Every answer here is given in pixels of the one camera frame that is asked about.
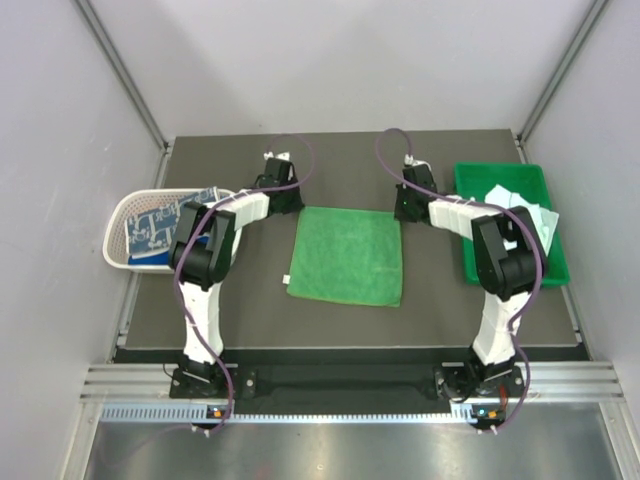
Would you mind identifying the green towel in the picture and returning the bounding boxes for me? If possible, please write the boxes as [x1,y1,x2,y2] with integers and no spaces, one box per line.
[287,207,403,308]

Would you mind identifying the pale mint towel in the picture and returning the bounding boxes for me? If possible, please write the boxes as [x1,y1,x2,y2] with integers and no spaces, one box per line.
[484,185,559,255]

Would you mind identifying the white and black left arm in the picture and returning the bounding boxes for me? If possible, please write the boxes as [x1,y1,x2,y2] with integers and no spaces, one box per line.
[169,152,304,397]

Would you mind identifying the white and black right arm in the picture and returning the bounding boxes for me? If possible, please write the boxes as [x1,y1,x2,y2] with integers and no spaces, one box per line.
[394,156,547,396]

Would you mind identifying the white plastic basket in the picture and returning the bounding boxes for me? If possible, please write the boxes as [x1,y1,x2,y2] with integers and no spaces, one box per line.
[103,187,234,274]

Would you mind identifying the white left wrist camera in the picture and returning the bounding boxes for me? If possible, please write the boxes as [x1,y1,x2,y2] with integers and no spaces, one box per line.
[263,151,291,162]

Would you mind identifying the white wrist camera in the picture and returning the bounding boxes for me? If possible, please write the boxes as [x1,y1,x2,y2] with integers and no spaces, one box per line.
[263,151,291,162]
[403,154,431,170]

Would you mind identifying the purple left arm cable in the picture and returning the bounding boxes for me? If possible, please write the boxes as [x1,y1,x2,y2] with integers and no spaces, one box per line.
[172,132,316,437]

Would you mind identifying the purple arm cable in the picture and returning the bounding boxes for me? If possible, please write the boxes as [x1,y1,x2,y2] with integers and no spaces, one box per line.
[374,127,547,435]
[172,132,316,437]

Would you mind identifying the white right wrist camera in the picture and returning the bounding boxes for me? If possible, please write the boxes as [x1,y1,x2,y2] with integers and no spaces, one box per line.
[403,154,431,170]

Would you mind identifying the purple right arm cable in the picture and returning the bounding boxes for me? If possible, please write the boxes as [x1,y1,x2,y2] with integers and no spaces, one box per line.
[374,127,547,435]

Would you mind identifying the aluminium frame rail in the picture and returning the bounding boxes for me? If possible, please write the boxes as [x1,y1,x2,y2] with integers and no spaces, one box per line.
[80,361,624,403]

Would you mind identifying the left aluminium corner post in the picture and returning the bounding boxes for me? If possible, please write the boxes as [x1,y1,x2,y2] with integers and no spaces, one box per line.
[69,0,172,154]

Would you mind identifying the aluminium corner post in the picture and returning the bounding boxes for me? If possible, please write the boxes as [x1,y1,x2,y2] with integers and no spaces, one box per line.
[69,0,172,154]
[515,0,610,149]

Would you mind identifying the right aluminium corner post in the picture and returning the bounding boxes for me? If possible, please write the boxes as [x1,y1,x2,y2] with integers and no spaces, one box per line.
[515,0,610,149]

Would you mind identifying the grey slotted cable duct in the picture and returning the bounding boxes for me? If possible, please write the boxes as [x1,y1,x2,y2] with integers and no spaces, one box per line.
[101,403,477,425]

